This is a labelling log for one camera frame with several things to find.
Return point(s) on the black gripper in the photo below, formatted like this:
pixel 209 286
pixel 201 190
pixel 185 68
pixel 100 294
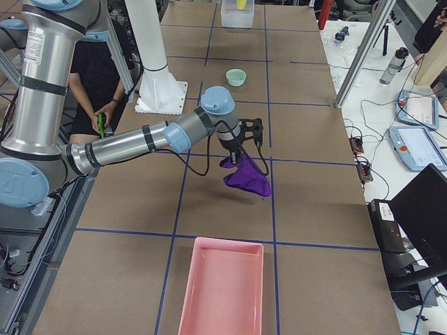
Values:
pixel 229 146

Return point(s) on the purple microfiber cloth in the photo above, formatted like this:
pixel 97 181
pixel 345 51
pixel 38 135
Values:
pixel 246 177

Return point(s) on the mint green bowl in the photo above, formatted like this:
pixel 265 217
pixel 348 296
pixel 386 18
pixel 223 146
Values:
pixel 236 77

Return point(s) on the yellow plastic cup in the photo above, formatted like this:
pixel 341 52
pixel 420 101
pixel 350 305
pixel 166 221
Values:
pixel 241 4

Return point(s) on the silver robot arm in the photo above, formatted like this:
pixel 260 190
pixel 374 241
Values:
pixel 32 164

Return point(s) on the translucent white plastic bin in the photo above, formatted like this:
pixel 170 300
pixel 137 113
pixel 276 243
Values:
pixel 231 17

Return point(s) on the green handheld controller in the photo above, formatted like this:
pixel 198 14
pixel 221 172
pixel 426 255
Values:
pixel 101 124

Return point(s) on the pink plastic bin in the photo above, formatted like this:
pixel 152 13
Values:
pixel 224 291

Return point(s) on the person in black shirt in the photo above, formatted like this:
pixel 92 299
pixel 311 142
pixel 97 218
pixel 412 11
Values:
pixel 98 89

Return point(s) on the black handheld tool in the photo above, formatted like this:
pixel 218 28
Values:
pixel 342 34

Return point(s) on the red fire extinguisher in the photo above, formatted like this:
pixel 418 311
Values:
pixel 324 13

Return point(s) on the clear water bottle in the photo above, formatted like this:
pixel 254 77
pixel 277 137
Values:
pixel 395 65

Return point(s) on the far teach pendant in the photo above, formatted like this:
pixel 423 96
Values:
pixel 414 108

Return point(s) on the teach pendant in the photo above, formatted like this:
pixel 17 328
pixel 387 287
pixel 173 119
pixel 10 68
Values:
pixel 414 108
pixel 416 148

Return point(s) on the near teach pendant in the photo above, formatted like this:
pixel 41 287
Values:
pixel 416 148

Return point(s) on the small black tripod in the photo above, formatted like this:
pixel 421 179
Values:
pixel 384 32

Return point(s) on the black computer monitor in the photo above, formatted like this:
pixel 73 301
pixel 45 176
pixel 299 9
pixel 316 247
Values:
pixel 420 210

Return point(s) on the black monitor stand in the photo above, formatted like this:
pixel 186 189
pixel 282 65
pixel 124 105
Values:
pixel 408 280

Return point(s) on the wooden board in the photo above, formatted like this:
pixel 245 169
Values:
pixel 433 62

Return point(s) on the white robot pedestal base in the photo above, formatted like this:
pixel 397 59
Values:
pixel 159 91

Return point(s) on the aluminium frame post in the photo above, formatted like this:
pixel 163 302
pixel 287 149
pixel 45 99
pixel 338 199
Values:
pixel 372 33

